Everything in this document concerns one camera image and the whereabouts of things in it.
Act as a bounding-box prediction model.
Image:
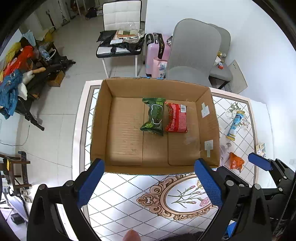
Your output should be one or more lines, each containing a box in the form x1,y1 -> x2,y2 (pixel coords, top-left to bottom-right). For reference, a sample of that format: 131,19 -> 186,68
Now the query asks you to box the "cigarette pack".
255,143 -> 266,158

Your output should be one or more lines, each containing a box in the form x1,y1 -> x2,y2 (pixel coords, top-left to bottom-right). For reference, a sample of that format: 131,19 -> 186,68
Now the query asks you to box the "orange snack packet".
230,152 -> 244,172

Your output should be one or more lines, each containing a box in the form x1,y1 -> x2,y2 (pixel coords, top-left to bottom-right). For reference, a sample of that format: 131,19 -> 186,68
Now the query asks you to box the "blue tube snack packet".
226,110 -> 245,141

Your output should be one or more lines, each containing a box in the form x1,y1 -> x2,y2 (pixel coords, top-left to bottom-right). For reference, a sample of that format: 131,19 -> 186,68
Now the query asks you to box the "wooden stool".
1,151 -> 32,197

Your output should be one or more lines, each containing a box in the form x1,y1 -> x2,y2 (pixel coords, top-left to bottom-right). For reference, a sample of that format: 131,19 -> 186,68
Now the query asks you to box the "red snack packet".
165,102 -> 188,133

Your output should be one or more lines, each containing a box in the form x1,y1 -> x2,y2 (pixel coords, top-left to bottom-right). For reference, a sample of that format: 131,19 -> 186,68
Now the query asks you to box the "green snack packet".
140,98 -> 166,136

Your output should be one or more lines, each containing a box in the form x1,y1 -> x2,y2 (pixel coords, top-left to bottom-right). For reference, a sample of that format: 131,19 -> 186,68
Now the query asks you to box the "far grey chair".
209,24 -> 232,89

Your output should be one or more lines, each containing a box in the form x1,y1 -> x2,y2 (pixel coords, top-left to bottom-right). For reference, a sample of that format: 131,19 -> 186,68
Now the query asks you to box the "grey chair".
166,19 -> 221,87
209,24 -> 232,89

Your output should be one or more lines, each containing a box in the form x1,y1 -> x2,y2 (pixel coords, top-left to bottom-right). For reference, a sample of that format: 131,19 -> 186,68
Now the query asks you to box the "small brown cardboard box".
47,71 -> 65,87

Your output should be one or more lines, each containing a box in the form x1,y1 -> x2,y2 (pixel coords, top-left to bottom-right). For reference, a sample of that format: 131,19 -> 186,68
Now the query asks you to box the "red lid jar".
218,62 -> 224,69

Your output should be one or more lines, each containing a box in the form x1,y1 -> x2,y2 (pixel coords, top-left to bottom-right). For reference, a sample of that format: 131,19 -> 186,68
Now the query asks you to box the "pink gift bag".
152,58 -> 168,79

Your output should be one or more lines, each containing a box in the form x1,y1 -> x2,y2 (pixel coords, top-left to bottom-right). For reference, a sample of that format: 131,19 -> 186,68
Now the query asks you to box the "near grey chair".
166,19 -> 221,87

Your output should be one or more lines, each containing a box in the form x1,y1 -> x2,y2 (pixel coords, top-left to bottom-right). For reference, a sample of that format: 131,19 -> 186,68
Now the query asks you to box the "clothes pile on rack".
1,31 -> 76,131

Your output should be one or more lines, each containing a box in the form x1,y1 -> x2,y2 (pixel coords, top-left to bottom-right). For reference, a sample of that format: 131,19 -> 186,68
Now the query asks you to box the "black bag on chair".
97,30 -> 145,56

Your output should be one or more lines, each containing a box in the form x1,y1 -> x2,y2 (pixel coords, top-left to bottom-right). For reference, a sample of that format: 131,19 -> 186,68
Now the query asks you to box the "white padded chair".
96,1 -> 144,77

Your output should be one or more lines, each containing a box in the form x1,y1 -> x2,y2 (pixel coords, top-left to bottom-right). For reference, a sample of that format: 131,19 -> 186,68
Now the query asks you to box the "pink suitcase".
145,33 -> 171,77

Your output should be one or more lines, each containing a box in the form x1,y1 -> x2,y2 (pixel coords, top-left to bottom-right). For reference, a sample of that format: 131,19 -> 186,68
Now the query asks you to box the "white board against wall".
228,60 -> 248,94

